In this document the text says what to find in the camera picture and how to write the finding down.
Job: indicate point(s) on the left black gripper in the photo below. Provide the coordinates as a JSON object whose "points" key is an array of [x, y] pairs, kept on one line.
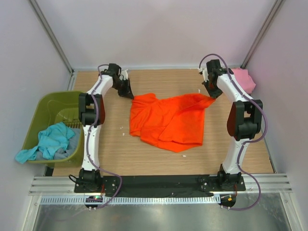
{"points": [[127, 93]]}

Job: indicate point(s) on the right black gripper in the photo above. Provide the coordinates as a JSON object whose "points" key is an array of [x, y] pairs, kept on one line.
{"points": [[213, 94]]}

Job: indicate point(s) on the orange t shirt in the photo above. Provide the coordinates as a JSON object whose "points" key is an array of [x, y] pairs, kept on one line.
{"points": [[175, 124]]}

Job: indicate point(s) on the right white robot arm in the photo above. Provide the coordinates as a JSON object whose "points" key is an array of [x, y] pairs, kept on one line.
{"points": [[243, 123]]}

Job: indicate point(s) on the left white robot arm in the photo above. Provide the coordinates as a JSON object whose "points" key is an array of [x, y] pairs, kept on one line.
{"points": [[92, 116]]}

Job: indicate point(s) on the pink folded t shirt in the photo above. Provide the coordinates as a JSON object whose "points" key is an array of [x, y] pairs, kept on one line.
{"points": [[243, 78]]}

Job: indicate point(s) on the grey t shirt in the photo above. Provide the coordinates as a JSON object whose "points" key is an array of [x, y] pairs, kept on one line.
{"points": [[55, 144]]}

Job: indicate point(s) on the green plastic laundry basket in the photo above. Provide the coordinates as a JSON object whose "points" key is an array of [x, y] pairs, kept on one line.
{"points": [[54, 108]]}

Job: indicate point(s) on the teal t shirt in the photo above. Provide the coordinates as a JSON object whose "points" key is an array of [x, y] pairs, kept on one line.
{"points": [[29, 155]]}

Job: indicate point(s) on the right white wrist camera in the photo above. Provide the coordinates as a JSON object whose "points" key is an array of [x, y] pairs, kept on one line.
{"points": [[203, 72]]}

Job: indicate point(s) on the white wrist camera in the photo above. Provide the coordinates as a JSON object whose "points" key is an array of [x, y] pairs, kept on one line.
{"points": [[203, 72], [124, 75]]}

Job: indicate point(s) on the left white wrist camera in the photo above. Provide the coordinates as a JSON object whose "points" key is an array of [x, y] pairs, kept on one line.
{"points": [[124, 75]]}

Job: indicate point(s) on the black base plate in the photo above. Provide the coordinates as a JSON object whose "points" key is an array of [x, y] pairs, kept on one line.
{"points": [[180, 186]]}

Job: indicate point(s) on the right aluminium corner post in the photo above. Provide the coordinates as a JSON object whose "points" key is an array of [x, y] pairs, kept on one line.
{"points": [[263, 31]]}

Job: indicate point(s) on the aluminium corner post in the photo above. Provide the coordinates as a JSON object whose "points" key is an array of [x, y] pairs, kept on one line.
{"points": [[48, 30], [263, 31]]}

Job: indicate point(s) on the white slotted cable duct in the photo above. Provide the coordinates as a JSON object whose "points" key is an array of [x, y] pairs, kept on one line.
{"points": [[96, 200]]}

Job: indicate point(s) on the left aluminium corner post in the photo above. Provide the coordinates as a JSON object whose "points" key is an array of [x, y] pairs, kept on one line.
{"points": [[48, 30]]}

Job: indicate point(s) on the aluminium rail frame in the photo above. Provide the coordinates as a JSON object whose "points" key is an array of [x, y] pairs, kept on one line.
{"points": [[266, 183]]}

